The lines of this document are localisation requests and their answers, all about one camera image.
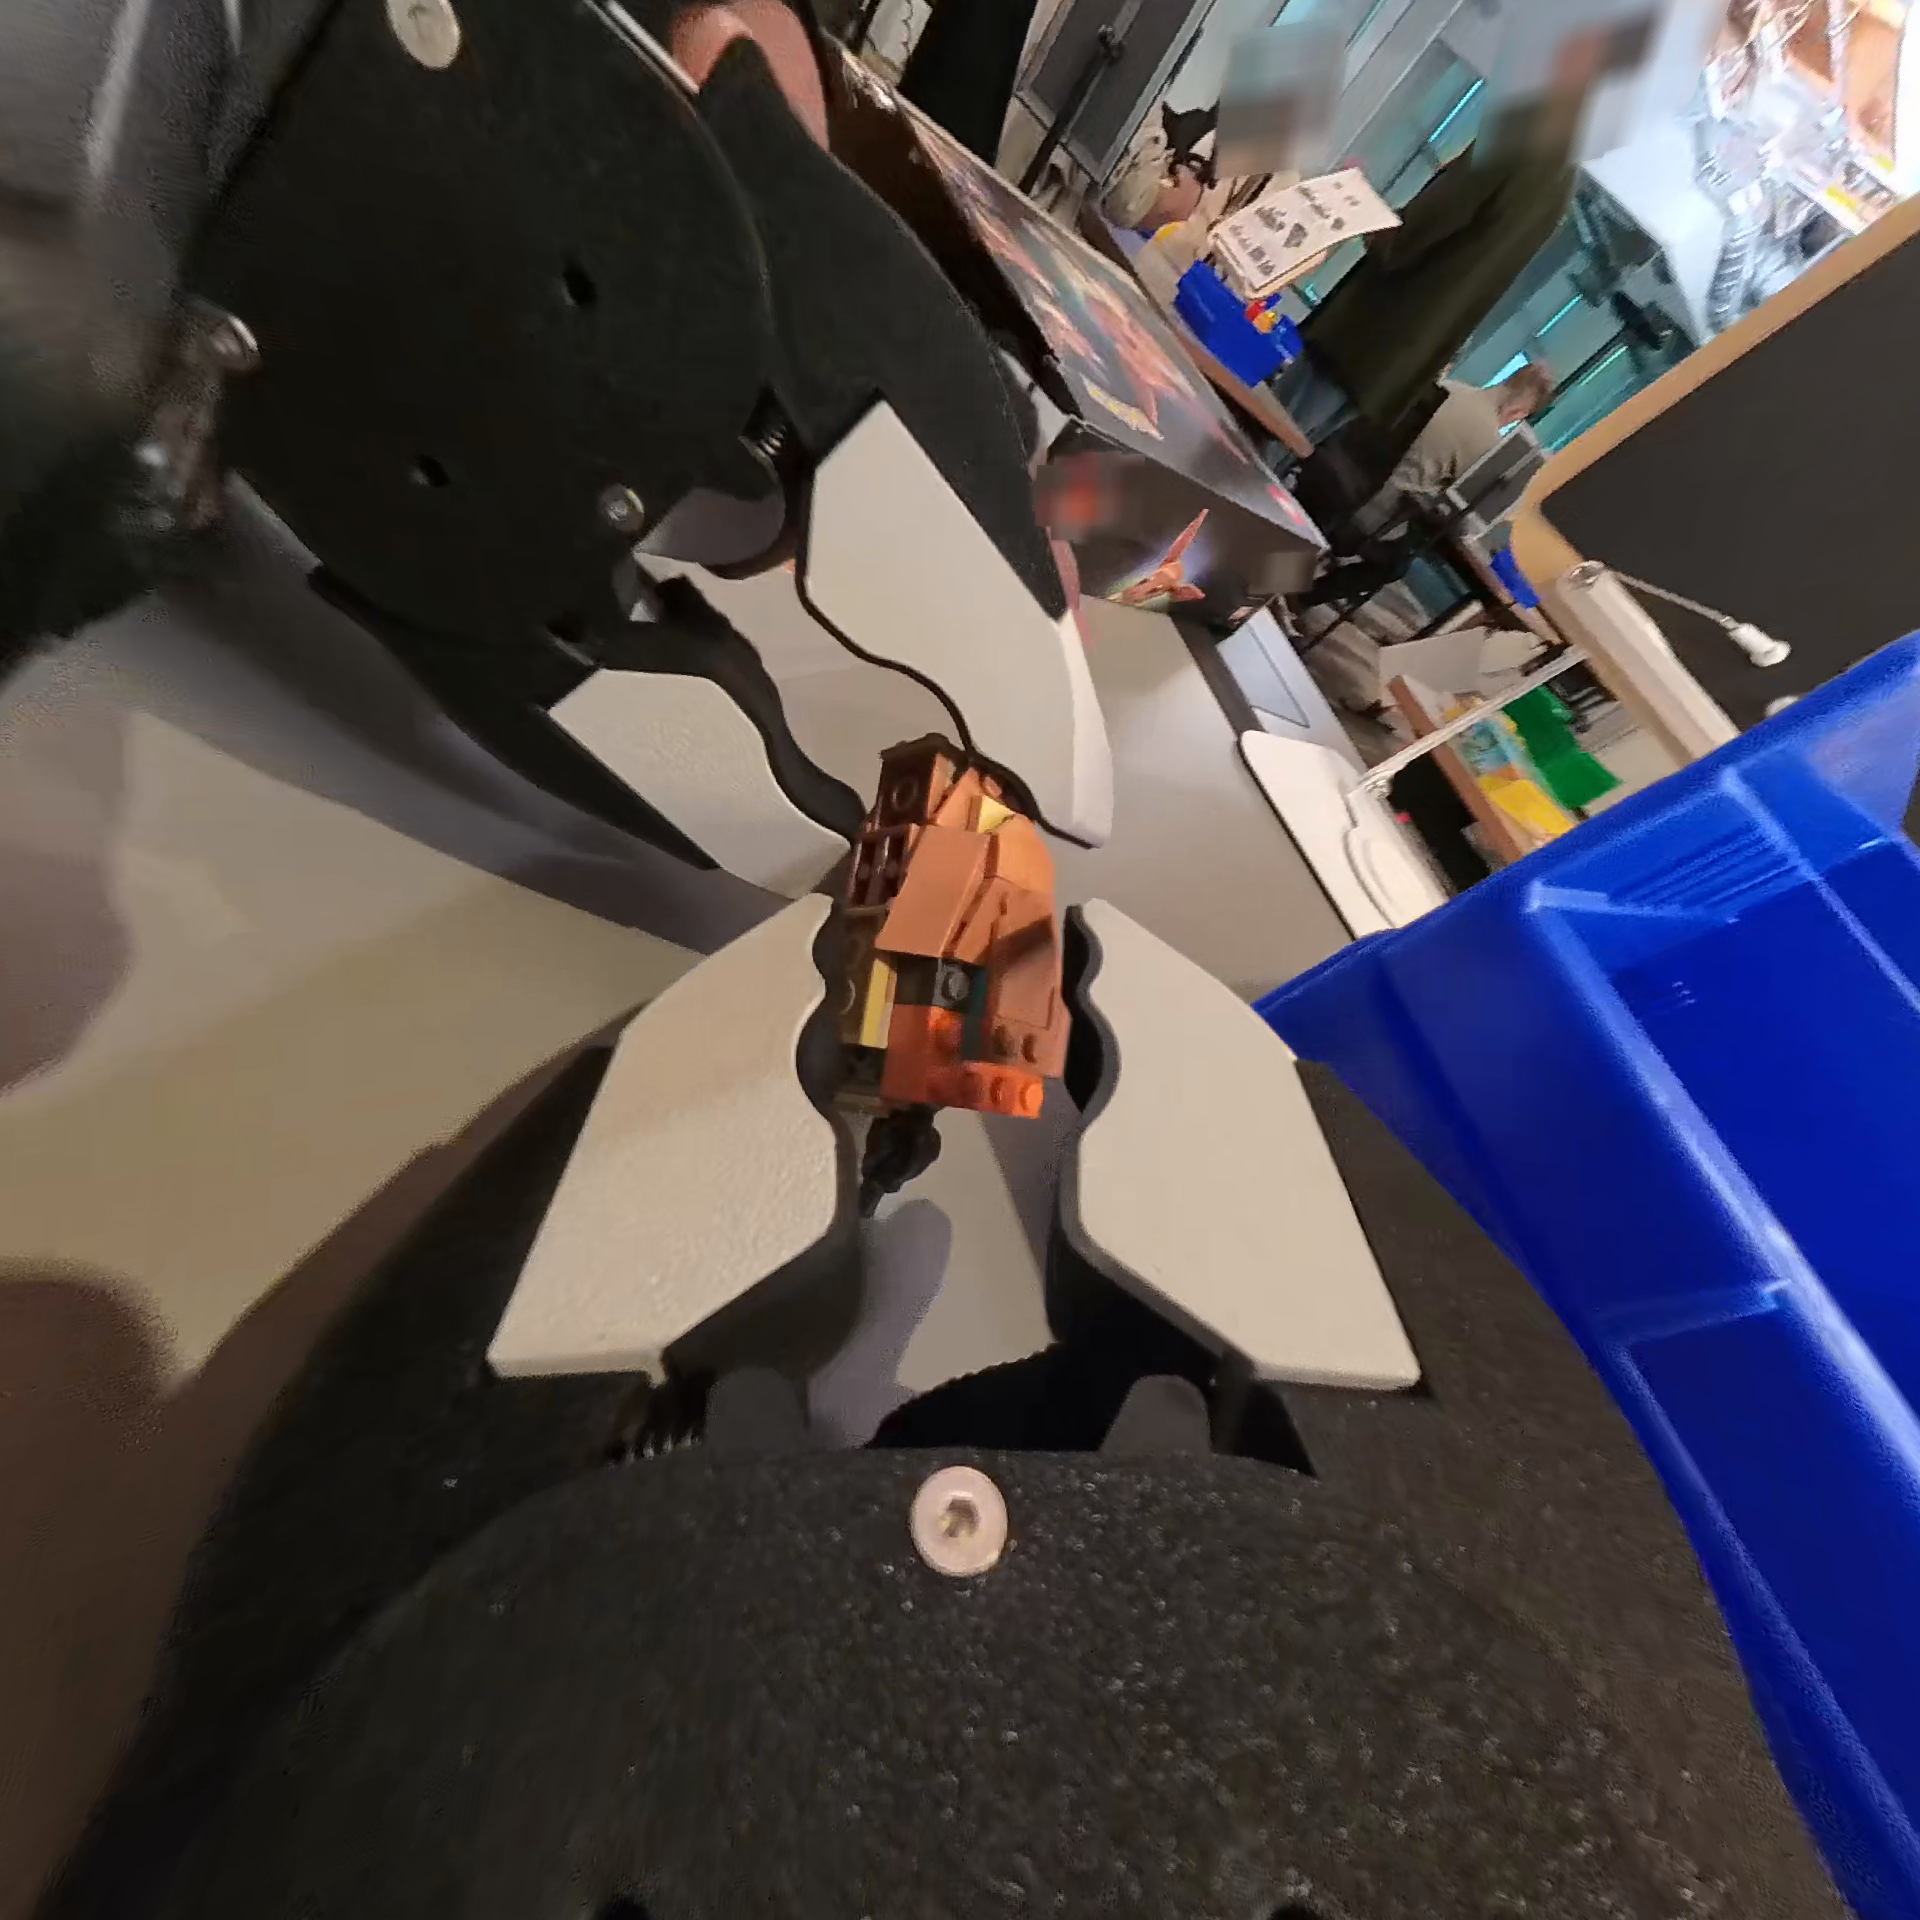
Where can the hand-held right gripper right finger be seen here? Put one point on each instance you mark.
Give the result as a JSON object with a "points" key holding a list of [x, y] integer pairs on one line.
{"points": [[1230, 1198]]}

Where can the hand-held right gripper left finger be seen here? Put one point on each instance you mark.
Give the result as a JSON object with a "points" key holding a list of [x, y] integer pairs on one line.
{"points": [[674, 1198]]}

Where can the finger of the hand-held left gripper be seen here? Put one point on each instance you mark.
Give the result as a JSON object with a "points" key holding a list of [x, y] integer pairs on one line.
{"points": [[961, 597], [674, 765]]}

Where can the orange toy brick model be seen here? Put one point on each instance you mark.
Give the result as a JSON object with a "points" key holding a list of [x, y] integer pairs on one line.
{"points": [[961, 930]]}

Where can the blue plastic bin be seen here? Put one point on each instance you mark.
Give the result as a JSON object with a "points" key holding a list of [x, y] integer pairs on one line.
{"points": [[1726, 1123]]}

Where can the person's left hand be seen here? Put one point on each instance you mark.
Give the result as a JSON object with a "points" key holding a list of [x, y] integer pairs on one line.
{"points": [[781, 36]]}

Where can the printed cardboard toy box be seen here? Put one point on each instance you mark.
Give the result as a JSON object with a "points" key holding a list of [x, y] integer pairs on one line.
{"points": [[1078, 331]]}

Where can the white tablet holder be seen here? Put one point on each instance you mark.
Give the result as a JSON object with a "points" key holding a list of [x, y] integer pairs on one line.
{"points": [[1389, 856]]}

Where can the small blue parts tray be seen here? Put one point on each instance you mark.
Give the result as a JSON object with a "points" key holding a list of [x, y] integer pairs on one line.
{"points": [[1240, 325]]}

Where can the white instruction sheet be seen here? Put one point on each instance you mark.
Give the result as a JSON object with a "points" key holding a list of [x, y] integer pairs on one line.
{"points": [[1305, 225]]}

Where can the black divider panel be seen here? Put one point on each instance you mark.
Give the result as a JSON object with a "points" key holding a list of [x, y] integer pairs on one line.
{"points": [[1771, 495]]}

